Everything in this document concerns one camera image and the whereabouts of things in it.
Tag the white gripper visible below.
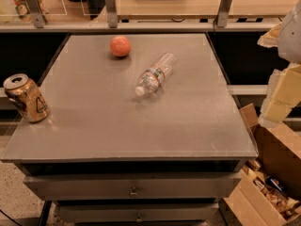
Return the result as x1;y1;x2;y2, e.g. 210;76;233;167
257;0;301;128

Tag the clear plastic water bottle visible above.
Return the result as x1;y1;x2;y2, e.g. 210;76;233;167
135;52;178;96

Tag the orange soda can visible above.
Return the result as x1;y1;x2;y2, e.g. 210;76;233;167
3;73;49;122

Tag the blue snack packet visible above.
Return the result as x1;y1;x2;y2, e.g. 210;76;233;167
265;176;285;193

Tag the cardboard box of snacks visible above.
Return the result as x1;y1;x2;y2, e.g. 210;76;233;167
222;104;301;226

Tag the grey drawer cabinet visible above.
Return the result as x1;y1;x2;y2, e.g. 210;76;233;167
1;34;258;224

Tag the orange ball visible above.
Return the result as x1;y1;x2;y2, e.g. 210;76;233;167
110;36;131;57

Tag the upper drawer knob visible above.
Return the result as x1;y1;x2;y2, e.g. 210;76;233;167
129;186;139;198

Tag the right metal bracket post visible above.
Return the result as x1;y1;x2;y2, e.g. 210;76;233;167
214;0;232;27

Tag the metal bracket post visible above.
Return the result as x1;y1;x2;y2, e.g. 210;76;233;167
25;0;47;28
214;0;232;27
104;0;119;28

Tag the middle metal bracket post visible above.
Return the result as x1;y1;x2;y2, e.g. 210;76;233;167
104;0;119;28

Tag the left metal bracket post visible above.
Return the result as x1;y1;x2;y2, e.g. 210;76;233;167
25;0;47;28

